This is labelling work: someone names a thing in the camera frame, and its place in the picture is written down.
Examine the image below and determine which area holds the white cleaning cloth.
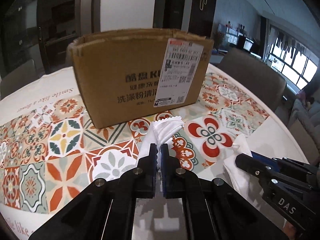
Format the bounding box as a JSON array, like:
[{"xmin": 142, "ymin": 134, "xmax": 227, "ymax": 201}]
[{"xmin": 137, "ymin": 116, "xmax": 184, "ymax": 160}]

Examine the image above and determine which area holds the grey sofa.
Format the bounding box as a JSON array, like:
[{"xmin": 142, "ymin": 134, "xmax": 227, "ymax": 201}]
[{"xmin": 287, "ymin": 99, "xmax": 319, "ymax": 165}]

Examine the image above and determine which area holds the grey chair right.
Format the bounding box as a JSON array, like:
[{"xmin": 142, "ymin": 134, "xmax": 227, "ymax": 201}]
[{"xmin": 217, "ymin": 48, "xmax": 289, "ymax": 123}]

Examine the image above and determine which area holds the grey chair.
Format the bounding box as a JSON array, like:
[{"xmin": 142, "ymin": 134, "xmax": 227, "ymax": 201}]
[
  {"xmin": 1, "ymin": 59, "xmax": 38, "ymax": 99},
  {"xmin": 217, "ymin": 48, "xmax": 289, "ymax": 123}
]

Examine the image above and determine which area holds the patterned tablecloth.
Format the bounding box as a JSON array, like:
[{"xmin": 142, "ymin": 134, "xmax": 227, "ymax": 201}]
[{"xmin": 1, "ymin": 65, "xmax": 307, "ymax": 239}]

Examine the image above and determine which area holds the black piano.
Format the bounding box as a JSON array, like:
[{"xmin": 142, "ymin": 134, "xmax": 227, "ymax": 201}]
[{"xmin": 236, "ymin": 36, "xmax": 260, "ymax": 55}]

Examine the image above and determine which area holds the brown cardboard box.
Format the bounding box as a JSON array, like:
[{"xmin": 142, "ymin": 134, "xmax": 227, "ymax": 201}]
[{"xmin": 66, "ymin": 29, "xmax": 214, "ymax": 128}]

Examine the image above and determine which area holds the grey chair back centre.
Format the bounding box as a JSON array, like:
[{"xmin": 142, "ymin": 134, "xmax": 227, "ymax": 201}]
[{"xmin": 1, "ymin": 59, "xmax": 38, "ymax": 99}]

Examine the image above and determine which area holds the dark sliding glass door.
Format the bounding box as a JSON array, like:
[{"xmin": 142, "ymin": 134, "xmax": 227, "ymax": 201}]
[{"xmin": 1, "ymin": 0, "xmax": 101, "ymax": 77}]

